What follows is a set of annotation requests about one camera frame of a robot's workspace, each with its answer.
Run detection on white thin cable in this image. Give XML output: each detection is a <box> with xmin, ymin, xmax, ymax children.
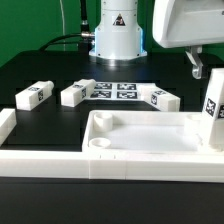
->
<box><xmin>59</xmin><ymin>0</ymin><xmax>66</xmax><ymax>52</ymax></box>

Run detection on black cable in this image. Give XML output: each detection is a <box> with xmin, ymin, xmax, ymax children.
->
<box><xmin>39</xmin><ymin>31</ymin><xmax>98</xmax><ymax>52</ymax></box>

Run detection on black connector post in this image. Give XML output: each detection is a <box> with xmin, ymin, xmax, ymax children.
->
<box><xmin>79</xmin><ymin>0</ymin><xmax>89</xmax><ymax>52</ymax></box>

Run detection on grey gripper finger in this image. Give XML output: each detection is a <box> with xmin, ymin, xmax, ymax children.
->
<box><xmin>186</xmin><ymin>46</ymin><xmax>203</xmax><ymax>79</ymax></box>

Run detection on white desk top tray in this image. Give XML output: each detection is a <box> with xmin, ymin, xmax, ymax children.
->
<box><xmin>82</xmin><ymin>110</ymin><xmax>224</xmax><ymax>154</ymax></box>

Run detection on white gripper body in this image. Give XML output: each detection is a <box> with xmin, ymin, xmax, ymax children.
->
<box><xmin>152</xmin><ymin>0</ymin><xmax>224</xmax><ymax>48</ymax></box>

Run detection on white U-shaped fence frame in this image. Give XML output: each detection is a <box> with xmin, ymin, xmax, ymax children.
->
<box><xmin>0</xmin><ymin>109</ymin><xmax>224</xmax><ymax>183</ymax></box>

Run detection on printed marker sheet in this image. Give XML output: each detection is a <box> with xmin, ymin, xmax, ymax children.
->
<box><xmin>90</xmin><ymin>82</ymin><xmax>140</xmax><ymax>101</ymax></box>

